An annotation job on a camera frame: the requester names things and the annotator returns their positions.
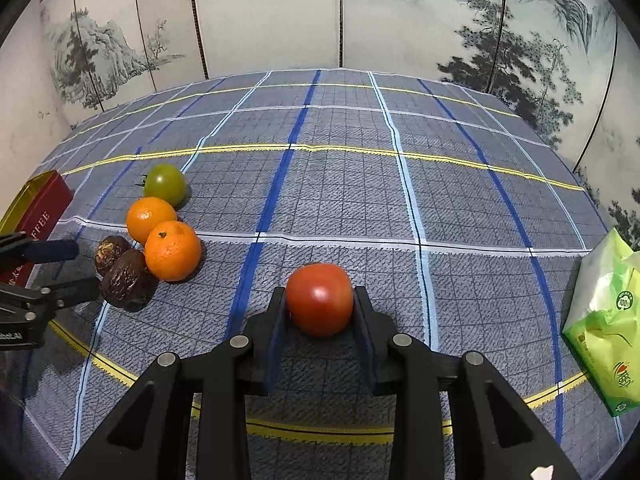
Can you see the red tomato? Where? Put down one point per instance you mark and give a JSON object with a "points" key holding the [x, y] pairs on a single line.
{"points": [[320, 300]]}

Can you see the painted folding screen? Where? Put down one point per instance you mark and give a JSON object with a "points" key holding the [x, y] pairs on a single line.
{"points": [[280, 10]]}

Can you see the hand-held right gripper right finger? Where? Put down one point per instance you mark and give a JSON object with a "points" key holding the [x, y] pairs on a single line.
{"points": [[366, 345]]}

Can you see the green tomato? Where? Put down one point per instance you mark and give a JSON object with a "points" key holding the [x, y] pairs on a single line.
{"points": [[165, 186]]}

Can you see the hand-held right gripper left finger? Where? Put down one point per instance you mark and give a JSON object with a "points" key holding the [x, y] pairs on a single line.
{"points": [[274, 345]]}

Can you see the red and gold tin box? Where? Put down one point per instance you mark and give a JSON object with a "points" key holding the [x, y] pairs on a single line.
{"points": [[45, 205]]}

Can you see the dark brown mangosteen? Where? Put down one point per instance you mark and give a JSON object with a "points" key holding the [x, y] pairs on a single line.
{"points": [[111, 254], [126, 281]]}

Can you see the orange mandarin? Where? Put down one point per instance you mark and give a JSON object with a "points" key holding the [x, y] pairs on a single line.
{"points": [[172, 251], [150, 219]]}

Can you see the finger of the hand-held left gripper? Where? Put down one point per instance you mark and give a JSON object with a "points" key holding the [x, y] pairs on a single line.
{"points": [[50, 250], [70, 292]]}

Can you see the green tissue pack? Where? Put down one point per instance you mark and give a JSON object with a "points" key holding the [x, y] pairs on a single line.
{"points": [[605, 330]]}

